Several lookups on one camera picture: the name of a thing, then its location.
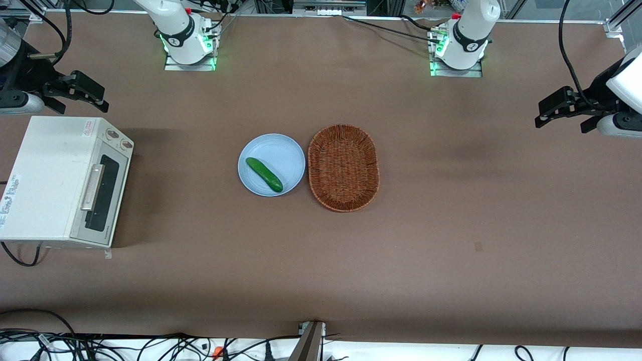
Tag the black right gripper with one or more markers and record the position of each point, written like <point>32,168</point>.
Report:
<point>31,76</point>

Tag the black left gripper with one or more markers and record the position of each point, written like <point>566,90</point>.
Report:
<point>598,92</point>

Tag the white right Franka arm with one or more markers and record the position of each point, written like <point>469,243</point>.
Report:
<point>180,30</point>

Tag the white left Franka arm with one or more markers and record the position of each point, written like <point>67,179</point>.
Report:
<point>469,35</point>

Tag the round oven knob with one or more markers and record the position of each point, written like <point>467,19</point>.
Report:
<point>127,145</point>
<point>113,134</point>

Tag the white toaster oven body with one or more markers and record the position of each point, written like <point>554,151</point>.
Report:
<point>45,175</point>

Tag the green cucumber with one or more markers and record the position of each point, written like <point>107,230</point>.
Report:
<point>264,174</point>

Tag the light blue round plate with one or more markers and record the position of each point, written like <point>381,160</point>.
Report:
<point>281,155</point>

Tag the brown oval wicker basket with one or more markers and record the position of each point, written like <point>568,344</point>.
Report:
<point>343,168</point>

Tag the grey power strip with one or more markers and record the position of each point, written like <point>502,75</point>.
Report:
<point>328,7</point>

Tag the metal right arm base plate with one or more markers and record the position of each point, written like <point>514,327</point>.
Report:
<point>173,66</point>

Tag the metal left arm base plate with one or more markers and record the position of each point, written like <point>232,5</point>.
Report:
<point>456,73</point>

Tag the aluminium frame corner bracket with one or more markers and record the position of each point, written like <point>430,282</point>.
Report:
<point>614,27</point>

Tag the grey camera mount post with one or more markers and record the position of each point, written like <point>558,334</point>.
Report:
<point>307,343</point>

